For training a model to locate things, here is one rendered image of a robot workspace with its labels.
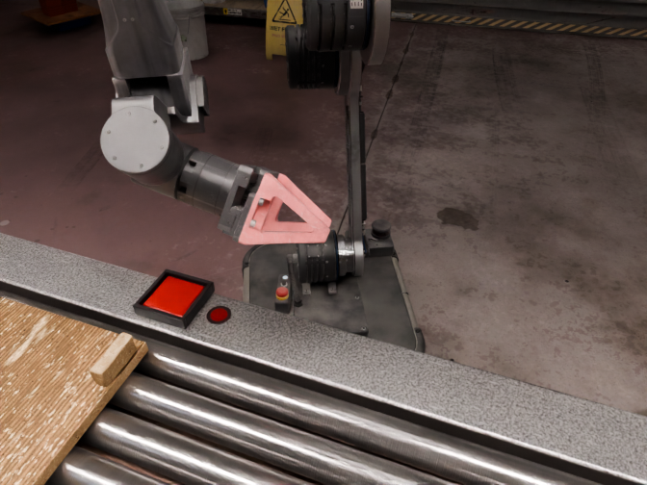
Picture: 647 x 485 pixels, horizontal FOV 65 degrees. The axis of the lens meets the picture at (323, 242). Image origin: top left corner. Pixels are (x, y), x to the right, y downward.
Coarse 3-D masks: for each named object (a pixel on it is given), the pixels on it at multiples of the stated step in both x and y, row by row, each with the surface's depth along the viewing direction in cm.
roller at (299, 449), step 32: (128, 384) 58; (160, 384) 59; (160, 416) 57; (192, 416) 56; (224, 416) 55; (256, 416) 56; (256, 448) 53; (288, 448) 53; (320, 448) 52; (352, 448) 53; (320, 480) 52; (352, 480) 51; (384, 480) 50; (416, 480) 50
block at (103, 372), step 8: (120, 336) 58; (128, 336) 58; (112, 344) 57; (120, 344) 57; (128, 344) 58; (112, 352) 56; (120, 352) 57; (128, 352) 58; (104, 360) 56; (112, 360) 56; (120, 360) 57; (128, 360) 59; (96, 368) 55; (104, 368) 55; (112, 368) 56; (120, 368) 58; (96, 376) 55; (104, 376) 55; (112, 376) 56; (104, 384) 55
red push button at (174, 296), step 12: (168, 276) 71; (168, 288) 69; (180, 288) 69; (192, 288) 69; (156, 300) 67; (168, 300) 67; (180, 300) 67; (192, 300) 67; (168, 312) 66; (180, 312) 66
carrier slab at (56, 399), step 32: (0, 320) 64; (32, 320) 64; (64, 320) 64; (0, 352) 60; (32, 352) 60; (64, 352) 60; (96, 352) 60; (0, 384) 56; (32, 384) 56; (64, 384) 56; (96, 384) 56; (0, 416) 53; (32, 416) 53; (64, 416) 53; (96, 416) 55; (0, 448) 51; (32, 448) 51; (64, 448) 51; (0, 480) 48; (32, 480) 48
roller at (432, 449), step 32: (96, 320) 67; (160, 352) 62; (192, 352) 62; (192, 384) 60; (224, 384) 59; (256, 384) 58; (288, 384) 59; (288, 416) 57; (320, 416) 56; (352, 416) 55; (384, 416) 56; (384, 448) 54; (416, 448) 53; (448, 448) 52; (480, 448) 53; (480, 480) 51; (512, 480) 50; (544, 480) 50; (576, 480) 50
